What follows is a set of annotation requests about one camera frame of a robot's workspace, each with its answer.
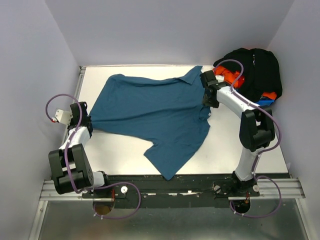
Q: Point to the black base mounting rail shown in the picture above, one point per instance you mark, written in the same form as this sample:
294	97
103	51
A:
182	191

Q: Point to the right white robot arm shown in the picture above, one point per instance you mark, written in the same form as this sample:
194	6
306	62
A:
256	132

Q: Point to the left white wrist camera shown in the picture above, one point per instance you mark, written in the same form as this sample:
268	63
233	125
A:
62	116

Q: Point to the teal blue t shirt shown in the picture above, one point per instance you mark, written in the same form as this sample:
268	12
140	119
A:
169	113

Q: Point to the orange t shirt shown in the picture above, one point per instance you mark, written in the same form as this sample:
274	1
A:
230	76

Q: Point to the aluminium table edge rail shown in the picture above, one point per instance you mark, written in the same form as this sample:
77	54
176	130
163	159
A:
43	204

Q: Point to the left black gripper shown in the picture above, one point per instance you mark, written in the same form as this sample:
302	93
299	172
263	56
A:
71	123

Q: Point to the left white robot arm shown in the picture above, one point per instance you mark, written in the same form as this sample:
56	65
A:
69	164

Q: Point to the black t shirt pile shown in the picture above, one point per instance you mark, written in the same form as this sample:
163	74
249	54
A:
259	67

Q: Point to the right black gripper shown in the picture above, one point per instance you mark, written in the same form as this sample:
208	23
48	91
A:
207	102

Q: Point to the blue plastic bin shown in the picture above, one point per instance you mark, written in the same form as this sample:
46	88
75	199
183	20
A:
265	101

